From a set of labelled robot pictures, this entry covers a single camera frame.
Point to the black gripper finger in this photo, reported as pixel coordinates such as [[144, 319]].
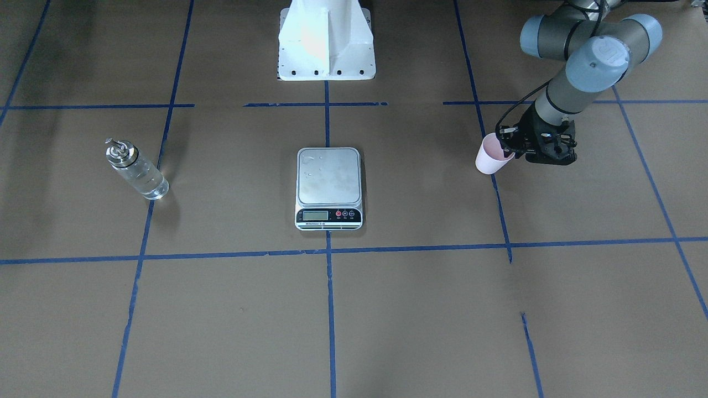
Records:
[[502, 136], [504, 154]]

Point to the digital kitchen scale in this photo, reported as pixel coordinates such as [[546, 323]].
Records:
[[329, 189]]

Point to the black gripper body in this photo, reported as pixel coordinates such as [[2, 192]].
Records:
[[527, 132]]

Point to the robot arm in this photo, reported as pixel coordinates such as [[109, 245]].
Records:
[[596, 54]]

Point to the clear glass sauce bottle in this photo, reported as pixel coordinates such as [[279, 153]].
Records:
[[136, 169]]

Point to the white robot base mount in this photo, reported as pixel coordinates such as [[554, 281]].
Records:
[[326, 41]]

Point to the pink plastic cup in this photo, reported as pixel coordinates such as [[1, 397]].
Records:
[[491, 156]]

